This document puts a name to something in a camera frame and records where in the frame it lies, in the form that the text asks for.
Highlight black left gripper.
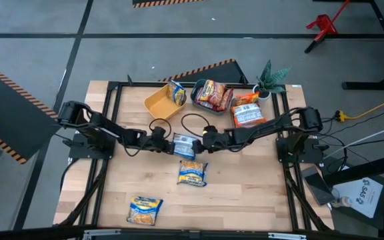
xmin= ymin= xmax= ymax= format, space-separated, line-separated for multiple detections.
xmin=147 ymin=125 xmax=179 ymax=155

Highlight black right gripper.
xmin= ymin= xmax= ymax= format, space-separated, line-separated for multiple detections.
xmin=191 ymin=125 xmax=228 ymax=155

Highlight blue Maruchan ramen pack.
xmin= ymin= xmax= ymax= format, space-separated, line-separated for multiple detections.
xmin=177 ymin=159 xmax=209 ymax=188
xmin=172 ymin=132 xmax=200 ymax=161
xmin=167 ymin=79 xmax=187 ymax=107
xmin=126 ymin=195 xmax=164 ymax=227

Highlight red Maruchan ramen pack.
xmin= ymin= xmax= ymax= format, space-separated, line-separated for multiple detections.
xmin=194 ymin=95 xmax=215 ymax=111
xmin=217 ymin=87 xmax=235 ymax=113
xmin=198 ymin=79 xmax=228 ymax=107

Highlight orange Maruchan ramen pack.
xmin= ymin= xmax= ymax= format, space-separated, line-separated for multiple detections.
xmin=233 ymin=92 xmax=261 ymax=107
xmin=231 ymin=102 xmax=267 ymax=129

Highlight yellow plastic bin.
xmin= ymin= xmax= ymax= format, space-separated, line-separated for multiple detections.
xmin=143 ymin=83 xmax=188 ymax=121

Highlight grey-blue plastic bin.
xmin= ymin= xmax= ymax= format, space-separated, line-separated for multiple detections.
xmin=190 ymin=78 xmax=237 ymax=116

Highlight translucent brown plastic bin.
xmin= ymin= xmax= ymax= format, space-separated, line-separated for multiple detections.
xmin=229 ymin=94 xmax=269 ymax=130

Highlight black hazard-striped mat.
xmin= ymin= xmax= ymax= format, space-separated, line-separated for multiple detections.
xmin=157 ymin=58 xmax=250 ymax=85
xmin=0 ymin=57 xmax=60 ymax=165

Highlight white plant pot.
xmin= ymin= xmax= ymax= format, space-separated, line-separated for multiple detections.
xmin=252 ymin=85 xmax=272 ymax=103

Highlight green snake plant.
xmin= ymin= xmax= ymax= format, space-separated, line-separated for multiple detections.
xmin=255 ymin=59 xmax=292 ymax=95

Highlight dark grey phone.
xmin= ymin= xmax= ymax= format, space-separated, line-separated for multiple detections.
xmin=300 ymin=165 xmax=336 ymax=207

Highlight hazard-striped floor strip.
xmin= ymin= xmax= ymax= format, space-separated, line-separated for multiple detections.
xmin=131 ymin=0 xmax=206 ymax=9

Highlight small clear bottle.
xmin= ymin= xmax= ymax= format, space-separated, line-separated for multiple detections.
xmin=331 ymin=195 xmax=354 ymax=209

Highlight white printed paper sheet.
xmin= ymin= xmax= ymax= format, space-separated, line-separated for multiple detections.
xmin=331 ymin=175 xmax=384 ymax=219

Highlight red metal floor stand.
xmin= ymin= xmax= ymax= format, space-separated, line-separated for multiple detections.
xmin=305 ymin=0 xmax=352 ymax=43

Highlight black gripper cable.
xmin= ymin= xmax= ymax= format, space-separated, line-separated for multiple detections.
xmin=180 ymin=113 xmax=212 ymax=139
xmin=147 ymin=117 xmax=173 ymax=141

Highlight black aluminium table frame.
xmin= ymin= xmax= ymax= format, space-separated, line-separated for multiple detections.
xmin=53 ymin=75 xmax=335 ymax=234

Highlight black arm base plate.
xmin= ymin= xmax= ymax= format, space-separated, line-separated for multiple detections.
xmin=67 ymin=132 xmax=117 ymax=161
xmin=275 ymin=135 xmax=330 ymax=165

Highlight silver metal bracket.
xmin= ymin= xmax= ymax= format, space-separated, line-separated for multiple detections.
xmin=267 ymin=231 xmax=308 ymax=240
xmin=82 ymin=228 xmax=122 ymax=240

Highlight yellow extension cord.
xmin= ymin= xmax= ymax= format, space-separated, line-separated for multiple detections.
xmin=333 ymin=92 xmax=384 ymax=123

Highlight white floor cable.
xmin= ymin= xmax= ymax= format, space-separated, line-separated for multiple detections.
xmin=321 ymin=119 xmax=384 ymax=159

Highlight black metal stand frame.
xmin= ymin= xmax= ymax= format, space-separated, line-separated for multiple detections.
xmin=303 ymin=0 xmax=384 ymax=91

